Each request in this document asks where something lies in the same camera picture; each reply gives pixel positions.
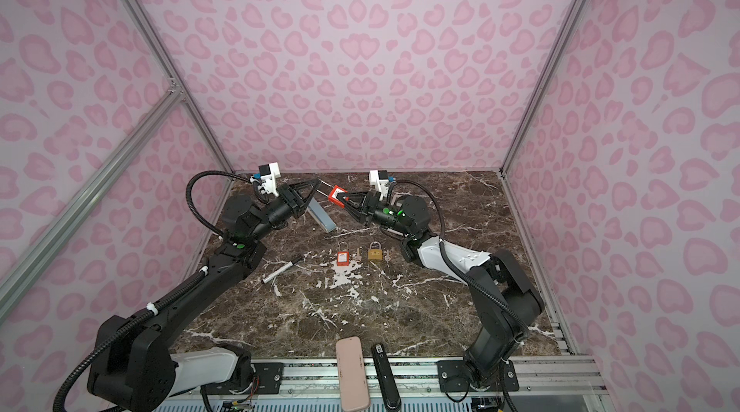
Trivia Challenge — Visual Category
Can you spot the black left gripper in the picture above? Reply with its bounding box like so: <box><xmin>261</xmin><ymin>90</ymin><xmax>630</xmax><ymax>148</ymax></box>
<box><xmin>251</xmin><ymin>179</ymin><xmax>319</xmax><ymax>246</ymax></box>

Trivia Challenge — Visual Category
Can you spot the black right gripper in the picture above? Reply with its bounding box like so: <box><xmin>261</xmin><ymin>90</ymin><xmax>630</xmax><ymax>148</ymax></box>
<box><xmin>339</xmin><ymin>193</ymin><xmax>415</xmax><ymax>237</ymax></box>

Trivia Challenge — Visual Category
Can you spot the red padlock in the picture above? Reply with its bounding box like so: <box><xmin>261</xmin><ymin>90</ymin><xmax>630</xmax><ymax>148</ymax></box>
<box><xmin>336</xmin><ymin>250</ymin><xmax>351</xmax><ymax>267</ymax></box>
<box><xmin>317</xmin><ymin>179</ymin><xmax>346</xmax><ymax>208</ymax></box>

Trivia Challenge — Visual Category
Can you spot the brass padlock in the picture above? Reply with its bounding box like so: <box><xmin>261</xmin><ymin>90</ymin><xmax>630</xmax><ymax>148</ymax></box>
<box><xmin>367</xmin><ymin>240</ymin><xmax>383</xmax><ymax>262</ymax></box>

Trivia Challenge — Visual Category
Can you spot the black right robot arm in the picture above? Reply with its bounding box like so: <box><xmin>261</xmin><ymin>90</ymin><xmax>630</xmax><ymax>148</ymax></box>
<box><xmin>337</xmin><ymin>192</ymin><xmax>545</xmax><ymax>389</ymax></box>

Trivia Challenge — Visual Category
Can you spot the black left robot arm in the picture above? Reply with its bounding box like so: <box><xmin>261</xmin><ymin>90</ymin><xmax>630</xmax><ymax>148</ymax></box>
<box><xmin>52</xmin><ymin>170</ymin><xmax>320</xmax><ymax>411</ymax></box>

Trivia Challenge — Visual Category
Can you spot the blue stapler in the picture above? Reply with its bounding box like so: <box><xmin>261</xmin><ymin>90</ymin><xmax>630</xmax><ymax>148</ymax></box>
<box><xmin>308</xmin><ymin>199</ymin><xmax>336</xmax><ymax>233</ymax></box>

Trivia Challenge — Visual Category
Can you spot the white marker pen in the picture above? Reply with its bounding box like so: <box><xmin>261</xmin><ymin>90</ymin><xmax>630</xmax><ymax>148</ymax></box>
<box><xmin>261</xmin><ymin>256</ymin><xmax>304</xmax><ymax>285</ymax></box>

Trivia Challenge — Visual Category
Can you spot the black stapler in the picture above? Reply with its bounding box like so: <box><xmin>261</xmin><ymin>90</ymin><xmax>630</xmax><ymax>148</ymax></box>
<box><xmin>371</xmin><ymin>343</ymin><xmax>402</xmax><ymax>412</ymax></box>

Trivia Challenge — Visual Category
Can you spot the pink case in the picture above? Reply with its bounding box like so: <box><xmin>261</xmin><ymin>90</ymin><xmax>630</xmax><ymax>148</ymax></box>
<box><xmin>335</xmin><ymin>337</ymin><xmax>371</xmax><ymax>412</ymax></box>

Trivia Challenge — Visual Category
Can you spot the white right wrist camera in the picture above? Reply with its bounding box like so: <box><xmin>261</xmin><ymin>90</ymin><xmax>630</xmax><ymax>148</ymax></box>
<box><xmin>368</xmin><ymin>170</ymin><xmax>395</xmax><ymax>200</ymax></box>

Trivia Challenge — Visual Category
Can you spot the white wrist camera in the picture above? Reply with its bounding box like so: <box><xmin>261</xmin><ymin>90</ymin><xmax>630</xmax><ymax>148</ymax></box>
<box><xmin>250</xmin><ymin>163</ymin><xmax>281</xmax><ymax>203</ymax></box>
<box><xmin>368</xmin><ymin>170</ymin><xmax>395</xmax><ymax>200</ymax></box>

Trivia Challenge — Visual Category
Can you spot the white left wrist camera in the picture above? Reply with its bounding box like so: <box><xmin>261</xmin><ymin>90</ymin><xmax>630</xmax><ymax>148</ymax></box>
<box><xmin>250</xmin><ymin>163</ymin><xmax>281</xmax><ymax>203</ymax></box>

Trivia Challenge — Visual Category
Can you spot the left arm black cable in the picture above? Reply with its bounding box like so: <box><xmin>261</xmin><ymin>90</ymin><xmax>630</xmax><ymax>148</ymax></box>
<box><xmin>185</xmin><ymin>170</ymin><xmax>261</xmax><ymax>240</ymax></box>

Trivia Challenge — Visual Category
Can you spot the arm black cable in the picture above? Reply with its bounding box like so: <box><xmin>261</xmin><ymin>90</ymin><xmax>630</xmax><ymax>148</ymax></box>
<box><xmin>185</xmin><ymin>170</ymin><xmax>261</xmax><ymax>240</ymax></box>
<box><xmin>392</xmin><ymin>179</ymin><xmax>530</xmax><ymax>332</ymax></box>

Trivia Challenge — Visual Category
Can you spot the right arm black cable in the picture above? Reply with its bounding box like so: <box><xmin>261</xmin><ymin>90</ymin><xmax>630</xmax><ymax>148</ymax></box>
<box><xmin>392</xmin><ymin>179</ymin><xmax>530</xmax><ymax>332</ymax></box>

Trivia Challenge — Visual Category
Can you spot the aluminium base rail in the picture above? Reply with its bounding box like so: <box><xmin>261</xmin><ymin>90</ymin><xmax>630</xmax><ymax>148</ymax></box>
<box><xmin>109</xmin><ymin>355</ymin><xmax>614</xmax><ymax>412</ymax></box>

